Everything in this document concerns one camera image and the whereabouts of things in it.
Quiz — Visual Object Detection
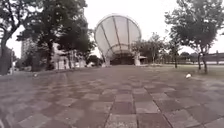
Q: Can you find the dark fence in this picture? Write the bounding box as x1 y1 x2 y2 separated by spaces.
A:
179 50 224 65

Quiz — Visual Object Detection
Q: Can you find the slim-trunked tree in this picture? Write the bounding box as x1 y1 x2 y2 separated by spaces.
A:
164 0 224 75

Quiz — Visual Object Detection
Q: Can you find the white shell canopy structure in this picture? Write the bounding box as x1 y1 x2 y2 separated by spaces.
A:
93 13 143 67

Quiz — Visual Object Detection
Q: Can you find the large dark tree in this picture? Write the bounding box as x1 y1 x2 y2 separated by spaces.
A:
0 0 38 76
16 0 97 71

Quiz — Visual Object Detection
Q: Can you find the red grey checkered paving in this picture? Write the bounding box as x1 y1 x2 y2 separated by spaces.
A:
0 64 224 128

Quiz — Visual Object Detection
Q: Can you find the row of trees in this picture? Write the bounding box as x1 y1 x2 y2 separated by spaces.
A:
131 32 183 69

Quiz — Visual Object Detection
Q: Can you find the pale building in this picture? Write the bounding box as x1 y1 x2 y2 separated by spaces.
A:
20 37 38 62

